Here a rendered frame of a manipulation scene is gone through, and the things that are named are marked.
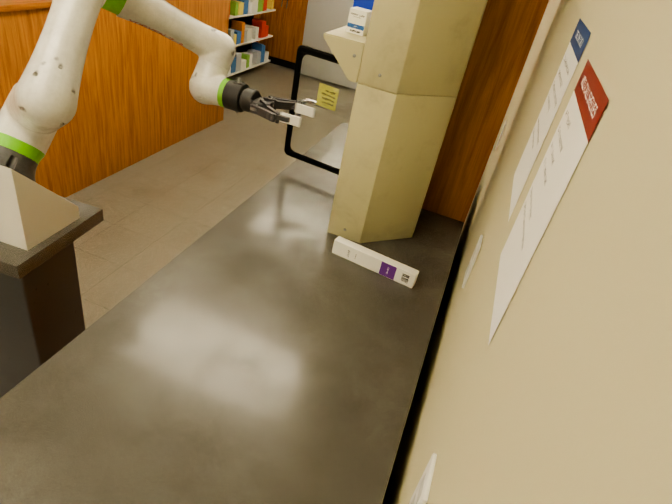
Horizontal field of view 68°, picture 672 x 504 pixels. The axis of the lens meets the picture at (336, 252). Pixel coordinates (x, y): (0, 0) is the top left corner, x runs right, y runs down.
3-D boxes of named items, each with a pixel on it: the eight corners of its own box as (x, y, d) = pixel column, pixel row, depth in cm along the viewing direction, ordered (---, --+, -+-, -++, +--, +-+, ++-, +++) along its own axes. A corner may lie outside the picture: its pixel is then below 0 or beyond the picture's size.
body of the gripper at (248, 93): (239, 90, 154) (266, 98, 152) (252, 84, 161) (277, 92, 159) (237, 113, 158) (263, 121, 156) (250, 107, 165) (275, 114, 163)
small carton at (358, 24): (368, 34, 137) (373, 10, 134) (362, 36, 133) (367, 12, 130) (352, 29, 138) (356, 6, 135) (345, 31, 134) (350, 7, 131)
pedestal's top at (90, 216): (-92, 242, 124) (-97, 228, 122) (9, 191, 150) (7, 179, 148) (19, 279, 120) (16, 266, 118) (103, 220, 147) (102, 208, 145)
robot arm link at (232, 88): (235, 107, 167) (221, 113, 160) (237, 71, 161) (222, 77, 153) (251, 111, 166) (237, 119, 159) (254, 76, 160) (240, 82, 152)
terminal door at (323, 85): (354, 181, 179) (380, 69, 157) (283, 153, 188) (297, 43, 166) (355, 180, 180) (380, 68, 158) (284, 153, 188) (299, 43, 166)
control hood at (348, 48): (387, 63, 157) (395, 29, 151) (356, 83, 131) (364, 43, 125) (353, 54, 159) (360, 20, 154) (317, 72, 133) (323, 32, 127)
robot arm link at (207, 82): (194, 104, 169) (178, 92, 158) (205, 68, 168) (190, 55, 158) (230, 115, 166) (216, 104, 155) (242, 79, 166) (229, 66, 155)
